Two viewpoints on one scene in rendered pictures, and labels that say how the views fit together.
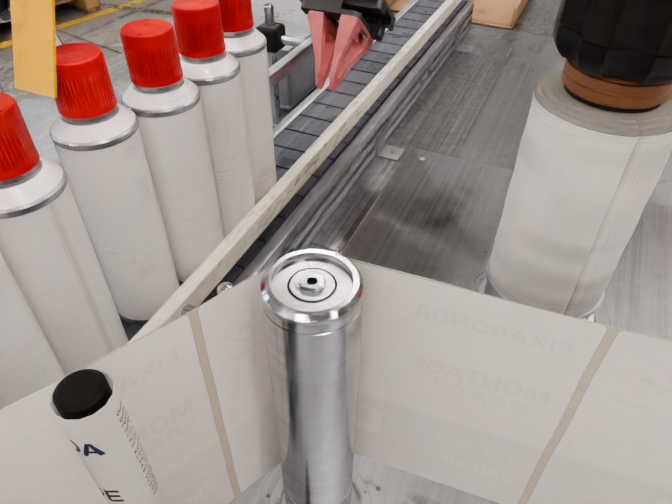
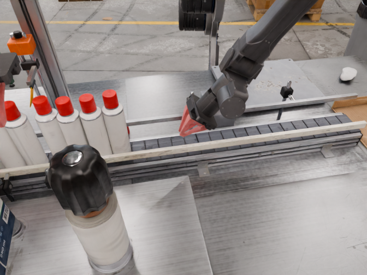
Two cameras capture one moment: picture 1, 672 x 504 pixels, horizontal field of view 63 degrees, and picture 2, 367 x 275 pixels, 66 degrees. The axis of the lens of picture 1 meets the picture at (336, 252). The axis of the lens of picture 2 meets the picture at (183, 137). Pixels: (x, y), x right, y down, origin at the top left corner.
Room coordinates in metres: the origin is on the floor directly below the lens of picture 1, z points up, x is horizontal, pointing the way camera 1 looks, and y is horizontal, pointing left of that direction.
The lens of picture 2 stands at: (0.28, -0.46, 1.47)
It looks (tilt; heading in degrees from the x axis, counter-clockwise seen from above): 44 degrees down; 56
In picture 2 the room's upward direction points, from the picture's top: straight up
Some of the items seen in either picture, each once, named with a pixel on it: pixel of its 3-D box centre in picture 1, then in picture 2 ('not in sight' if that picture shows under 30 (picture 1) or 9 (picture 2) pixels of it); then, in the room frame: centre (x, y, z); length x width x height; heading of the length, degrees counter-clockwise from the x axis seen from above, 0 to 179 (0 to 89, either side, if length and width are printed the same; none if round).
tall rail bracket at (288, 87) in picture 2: not in sight; (286, 107); (0.95, -0.06, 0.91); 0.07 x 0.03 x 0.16; 66
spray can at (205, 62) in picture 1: (215, 134); (95, 130); (0.40, 0.10, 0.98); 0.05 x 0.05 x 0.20
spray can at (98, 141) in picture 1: (117, 199); (53, 132); (0.31, 0.15, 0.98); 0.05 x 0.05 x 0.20
